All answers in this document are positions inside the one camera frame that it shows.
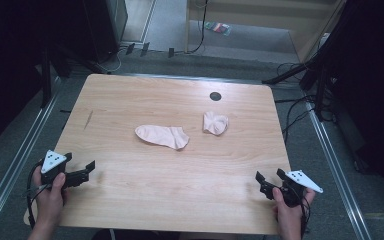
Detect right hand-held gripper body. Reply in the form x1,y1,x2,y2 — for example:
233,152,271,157
276,168,324,208

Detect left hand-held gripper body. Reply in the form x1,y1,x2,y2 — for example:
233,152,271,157
40,149,73,185

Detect pink sock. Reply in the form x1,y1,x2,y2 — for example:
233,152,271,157
134,124,191,151
202,110,230,137

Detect person's right hand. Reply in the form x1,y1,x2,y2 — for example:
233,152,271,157
272,186,316,234

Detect person's left hand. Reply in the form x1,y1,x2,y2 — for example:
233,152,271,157
32,165,69,230

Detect black metal stand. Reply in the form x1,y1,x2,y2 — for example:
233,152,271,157
39,46,73,109

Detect dark curtain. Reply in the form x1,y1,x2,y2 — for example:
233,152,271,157
328,0,384,208
0,0,91,156

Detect black tripod stand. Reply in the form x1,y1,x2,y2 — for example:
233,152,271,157
261,49,335,123

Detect dark cabinet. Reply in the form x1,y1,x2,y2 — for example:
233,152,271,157
81,0,129,63

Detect colourful packet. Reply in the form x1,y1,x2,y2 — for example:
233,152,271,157
204,21,232,37

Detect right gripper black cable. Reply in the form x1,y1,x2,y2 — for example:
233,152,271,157
298,196,313,240

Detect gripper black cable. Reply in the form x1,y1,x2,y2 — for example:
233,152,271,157
25,161,49,230
298,196,313,240

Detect metal floor rail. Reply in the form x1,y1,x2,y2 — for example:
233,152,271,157
304,99,373,240
0,75,63,236

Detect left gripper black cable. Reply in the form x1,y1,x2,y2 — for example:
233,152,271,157
25,161,49,230

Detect black floor cables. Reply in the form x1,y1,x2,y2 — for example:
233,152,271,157
274,61,318,145

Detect white floor cable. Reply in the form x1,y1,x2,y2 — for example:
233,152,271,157
94,46,128,75

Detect hanging black cable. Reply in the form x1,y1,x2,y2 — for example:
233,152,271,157
185,0,210,55

